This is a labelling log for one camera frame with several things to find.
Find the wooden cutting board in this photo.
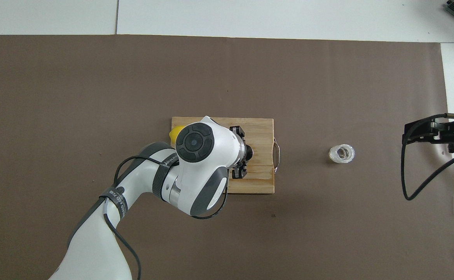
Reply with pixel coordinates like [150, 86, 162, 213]
[168, 117, 281, 194]

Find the yellow lemon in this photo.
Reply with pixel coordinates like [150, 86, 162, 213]
[169, 125, 185, 143]

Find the brown paper table mat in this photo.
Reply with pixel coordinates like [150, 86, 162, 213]
[0, 34, 454, 280]

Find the clear cut glass cup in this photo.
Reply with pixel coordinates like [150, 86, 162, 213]
[329, 144, 355, 164]

